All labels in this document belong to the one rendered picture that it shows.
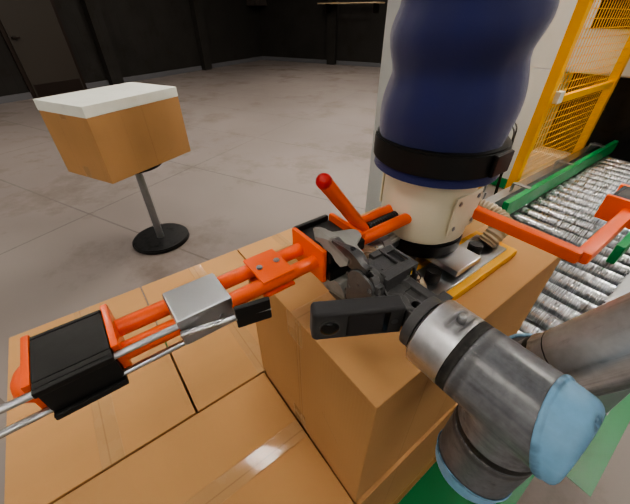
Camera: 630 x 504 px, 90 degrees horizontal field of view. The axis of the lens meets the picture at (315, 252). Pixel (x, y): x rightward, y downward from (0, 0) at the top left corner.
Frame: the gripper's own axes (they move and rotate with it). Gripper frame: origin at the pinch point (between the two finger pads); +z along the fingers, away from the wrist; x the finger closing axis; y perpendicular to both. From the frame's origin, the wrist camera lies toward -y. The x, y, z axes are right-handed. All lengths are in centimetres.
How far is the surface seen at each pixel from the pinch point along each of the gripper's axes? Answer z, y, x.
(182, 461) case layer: 9, -31, -53
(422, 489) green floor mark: -25, 31, -107
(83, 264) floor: 197, -50, -110
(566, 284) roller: -19, 109, -53
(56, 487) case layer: 21, -55, -53
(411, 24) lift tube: 2.0, 17.1, 29.1
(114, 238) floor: 219, -27, -111
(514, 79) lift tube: -9.4, 26.4, 23.3
